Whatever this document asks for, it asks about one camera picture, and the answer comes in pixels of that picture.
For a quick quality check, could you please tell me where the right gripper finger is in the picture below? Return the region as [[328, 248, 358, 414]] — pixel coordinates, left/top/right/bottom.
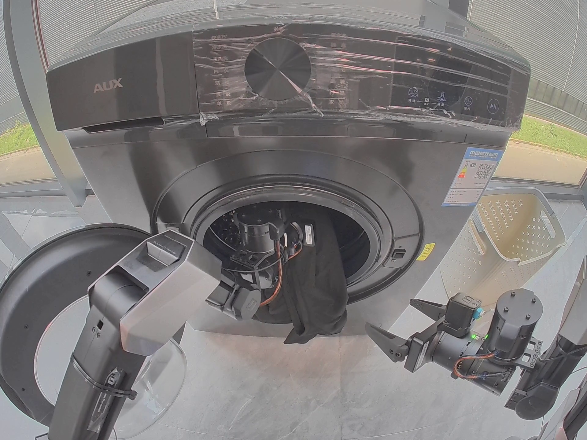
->
[[365, 322, 411, 363], [409, 297, 450, 325]]

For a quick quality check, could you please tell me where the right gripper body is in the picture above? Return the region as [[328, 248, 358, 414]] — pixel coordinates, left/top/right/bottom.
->
[[403, 329, 485, 378]]

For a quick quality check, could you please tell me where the black garment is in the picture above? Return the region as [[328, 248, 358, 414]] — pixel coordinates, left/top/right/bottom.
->
[[268, 214, 349, 345]]

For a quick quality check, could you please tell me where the cream laundry basket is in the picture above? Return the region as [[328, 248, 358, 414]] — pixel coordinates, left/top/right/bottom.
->
[[439, 186, 567, 325]]

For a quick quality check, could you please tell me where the grey washing machine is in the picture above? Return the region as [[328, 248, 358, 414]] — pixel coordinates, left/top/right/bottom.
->
[[44, 0, 533, 339]]

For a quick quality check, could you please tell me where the washing machine door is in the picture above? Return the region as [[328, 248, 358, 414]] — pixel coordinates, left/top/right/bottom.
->
[[0, 222, 189, 426]]

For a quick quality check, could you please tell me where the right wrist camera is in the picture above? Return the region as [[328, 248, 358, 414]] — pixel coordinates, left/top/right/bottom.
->
[[447, 292, 483, 336]]

